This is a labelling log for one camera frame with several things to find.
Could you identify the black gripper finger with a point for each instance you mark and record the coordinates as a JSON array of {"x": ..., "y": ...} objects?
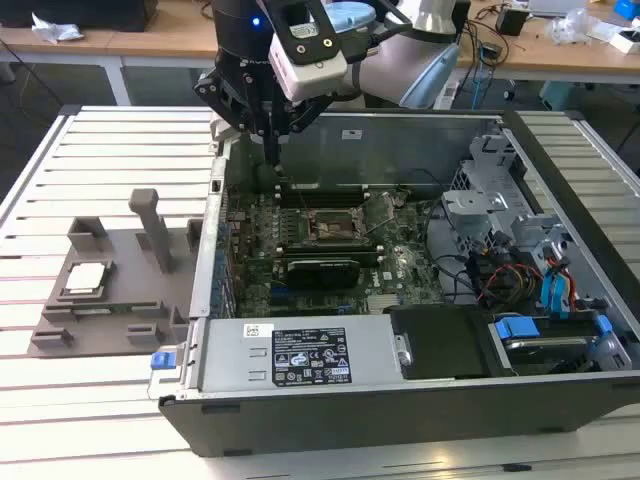
[
  {"x": 300, "y": 117},
  {"x": 230, "y": 100}
]

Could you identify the thin metal locking lever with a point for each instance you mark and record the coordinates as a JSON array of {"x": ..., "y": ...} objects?
[
  {"x": 379, "y": 225},
  {"x": 300, "y": 196}
]

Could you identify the silver CPU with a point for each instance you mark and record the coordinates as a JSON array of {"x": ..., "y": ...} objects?
[{"x": 86, "y": 276}]

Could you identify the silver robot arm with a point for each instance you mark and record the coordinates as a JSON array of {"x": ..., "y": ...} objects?
[{"x": 385, "y": 70}]

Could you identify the CPU socket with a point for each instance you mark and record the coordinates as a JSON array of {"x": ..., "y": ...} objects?
[{"x": 330, "y": 230}]

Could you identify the black cylindrical component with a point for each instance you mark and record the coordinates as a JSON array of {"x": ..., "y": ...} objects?
[{"x": 266, "y": 179}]

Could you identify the coin battery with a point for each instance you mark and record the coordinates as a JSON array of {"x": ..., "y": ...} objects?
[{"x": 399, "y": 201}]

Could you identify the large black box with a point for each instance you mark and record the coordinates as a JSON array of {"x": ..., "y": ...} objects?
[{"x": 100, "y": 12}]

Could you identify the white remote control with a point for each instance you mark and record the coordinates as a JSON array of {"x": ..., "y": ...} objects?
[{"x": 447, "y": 95}]

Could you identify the black graphics card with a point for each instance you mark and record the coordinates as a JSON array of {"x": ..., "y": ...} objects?
[{"x": 322, "y": 275}]

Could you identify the green motherboard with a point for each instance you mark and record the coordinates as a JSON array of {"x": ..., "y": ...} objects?
[{"x": 410, "y": 260}]

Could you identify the crumpled white paper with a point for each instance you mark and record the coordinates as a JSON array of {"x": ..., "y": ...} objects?
[{"x": 55, "y": 31}]

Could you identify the silver metal drive cage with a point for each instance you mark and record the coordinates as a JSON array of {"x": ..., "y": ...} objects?
[{"x": 472, "y": 202}]

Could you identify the silver chipset heatsink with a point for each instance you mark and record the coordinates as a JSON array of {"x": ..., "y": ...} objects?
[{"x": 384, "y": 302}]

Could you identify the small black adapter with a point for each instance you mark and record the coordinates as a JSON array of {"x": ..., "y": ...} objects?
[{"x": 492, "y": 51}]

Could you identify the black caster wheel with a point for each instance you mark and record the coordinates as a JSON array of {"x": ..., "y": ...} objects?
[{"x": 509, "y": 93}]

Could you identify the grey parts rack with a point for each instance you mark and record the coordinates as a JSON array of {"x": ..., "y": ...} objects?
[{"x": 130, "y": 290}]

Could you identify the small black box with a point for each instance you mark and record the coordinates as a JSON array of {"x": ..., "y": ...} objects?
[{"x": 511, "y": 22}]

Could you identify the silver power supply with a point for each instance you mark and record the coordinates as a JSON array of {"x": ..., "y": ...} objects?
[{"x": 225, "y": 350}]

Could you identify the green RAM stick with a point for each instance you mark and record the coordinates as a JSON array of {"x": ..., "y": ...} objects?
[{"x": 102, "y": 310}]

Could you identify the teal plastic box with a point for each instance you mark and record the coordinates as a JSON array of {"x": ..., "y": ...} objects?
[{"x": 565, "y": 95}]

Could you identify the black plastic shroud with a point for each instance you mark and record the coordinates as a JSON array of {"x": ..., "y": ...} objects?
[{"x": 440, "y": 345}]

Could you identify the blue case latch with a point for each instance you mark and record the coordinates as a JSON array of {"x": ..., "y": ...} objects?
[{"x": 161, "y": 361}]

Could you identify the white flat device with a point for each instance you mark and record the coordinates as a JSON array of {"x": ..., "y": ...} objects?
[{"x": 555, "y": 6}]

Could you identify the clear plastic bag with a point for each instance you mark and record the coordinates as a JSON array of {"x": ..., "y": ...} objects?
[{"x": 570, "y": 25}]

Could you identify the hard disk in blue carrier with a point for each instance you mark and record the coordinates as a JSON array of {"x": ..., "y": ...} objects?
[{"x": 517, "y": 327}]

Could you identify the black PC case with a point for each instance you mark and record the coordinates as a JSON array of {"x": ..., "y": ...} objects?
[{"x": 400, "y": 420}]

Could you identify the small white box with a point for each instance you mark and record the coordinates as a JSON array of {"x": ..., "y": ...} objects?
[{"x": 625, "y": 42}]

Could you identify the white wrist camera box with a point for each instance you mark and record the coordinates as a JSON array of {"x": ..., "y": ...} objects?
[{"x": 310, "y": 75}]

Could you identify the wooden desk white frame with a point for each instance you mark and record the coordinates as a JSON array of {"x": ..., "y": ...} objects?
[
  {"x": 150, "y": 42},
  {"x": 550, "y": 57}
]

